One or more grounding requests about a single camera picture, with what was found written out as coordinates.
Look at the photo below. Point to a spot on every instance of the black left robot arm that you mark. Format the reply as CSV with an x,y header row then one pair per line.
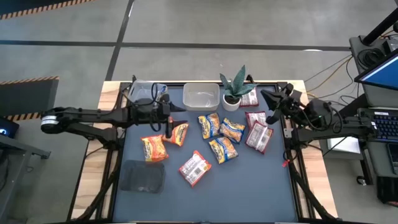
x,y
93,115

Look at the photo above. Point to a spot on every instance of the grey equipment cart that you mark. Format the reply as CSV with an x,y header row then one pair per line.
x,y
377,99

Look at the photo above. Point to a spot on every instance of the blue Maruchan soy ramen packet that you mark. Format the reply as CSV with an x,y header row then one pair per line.
x,y
209,125
232,130
160,92
223,150

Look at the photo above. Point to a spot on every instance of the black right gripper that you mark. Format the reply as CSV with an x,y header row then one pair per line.
x,y
293,109

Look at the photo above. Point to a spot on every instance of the black hazard-striped floor mat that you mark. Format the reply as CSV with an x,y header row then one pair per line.
x,y
28,96

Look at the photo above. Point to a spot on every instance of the orange Maruchan chicken ramen packet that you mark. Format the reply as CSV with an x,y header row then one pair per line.
x,y
154,148
180,135
195,168

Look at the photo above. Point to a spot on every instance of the black caster wheel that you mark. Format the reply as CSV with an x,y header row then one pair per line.
x,y
362,180

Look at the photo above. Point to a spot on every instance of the black stand pole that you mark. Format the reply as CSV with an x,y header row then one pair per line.
x,y
381,28

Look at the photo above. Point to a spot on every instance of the hazard-striped floor tape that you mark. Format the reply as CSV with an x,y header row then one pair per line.
x,y
40,7

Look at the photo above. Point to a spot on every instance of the black box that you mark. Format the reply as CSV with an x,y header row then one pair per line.
x,y
387,189

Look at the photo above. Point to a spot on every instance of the black backlit keyboard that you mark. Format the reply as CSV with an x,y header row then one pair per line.
x,y
387,124

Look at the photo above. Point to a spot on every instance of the black device with blue light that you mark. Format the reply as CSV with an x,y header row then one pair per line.
x,y
6,129

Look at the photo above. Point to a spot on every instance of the dark tablet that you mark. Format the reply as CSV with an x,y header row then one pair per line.
x,y
393,157

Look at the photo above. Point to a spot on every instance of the clear plastic bin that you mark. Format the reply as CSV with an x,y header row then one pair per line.
x,y
140,90

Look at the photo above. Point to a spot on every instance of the grey metal desk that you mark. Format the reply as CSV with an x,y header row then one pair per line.
x,y
15,155

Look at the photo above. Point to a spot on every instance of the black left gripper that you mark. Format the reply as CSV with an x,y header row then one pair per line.
x,y
152,112

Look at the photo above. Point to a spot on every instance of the snake plant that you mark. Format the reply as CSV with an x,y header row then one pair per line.
x,y
231,104

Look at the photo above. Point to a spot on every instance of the red tag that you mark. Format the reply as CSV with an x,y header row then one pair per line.
x,y
285,163

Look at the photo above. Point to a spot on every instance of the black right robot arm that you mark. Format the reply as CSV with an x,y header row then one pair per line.
x,y
342,130

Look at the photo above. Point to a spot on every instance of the dark grey plastic bin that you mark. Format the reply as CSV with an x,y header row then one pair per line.
x,y
142,176

